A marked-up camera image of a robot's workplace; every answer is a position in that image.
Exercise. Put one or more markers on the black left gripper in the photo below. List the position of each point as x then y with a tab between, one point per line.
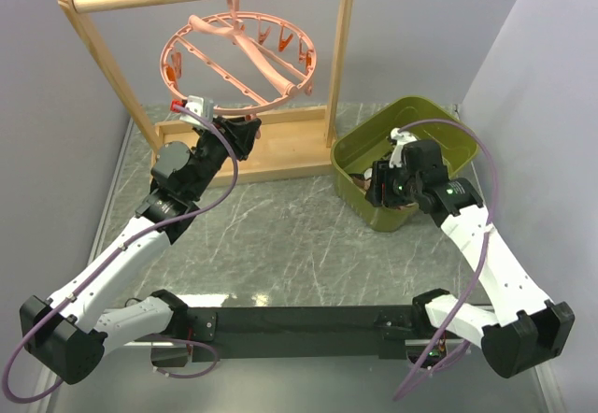
239	133

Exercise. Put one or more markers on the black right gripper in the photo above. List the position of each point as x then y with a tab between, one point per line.
382	173

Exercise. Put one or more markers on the pink round clip hanger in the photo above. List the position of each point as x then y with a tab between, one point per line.
281	52

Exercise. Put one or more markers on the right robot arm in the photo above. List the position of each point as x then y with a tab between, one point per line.
525	327

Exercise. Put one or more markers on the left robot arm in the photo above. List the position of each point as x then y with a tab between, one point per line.
71	331

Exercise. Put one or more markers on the wooden hanger rack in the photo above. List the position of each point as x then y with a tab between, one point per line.
294	141

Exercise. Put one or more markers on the beige sock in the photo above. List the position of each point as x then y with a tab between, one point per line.
361	181

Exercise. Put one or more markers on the green plastic bin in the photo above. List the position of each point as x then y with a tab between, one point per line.
368	142

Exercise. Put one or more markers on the black base bar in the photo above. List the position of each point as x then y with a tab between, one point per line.
299	331

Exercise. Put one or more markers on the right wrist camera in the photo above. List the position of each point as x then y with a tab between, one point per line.
399	139

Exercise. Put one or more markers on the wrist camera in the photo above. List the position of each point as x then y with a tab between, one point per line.
196	111
399	139

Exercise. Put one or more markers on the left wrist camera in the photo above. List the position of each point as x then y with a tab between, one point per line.
196	111

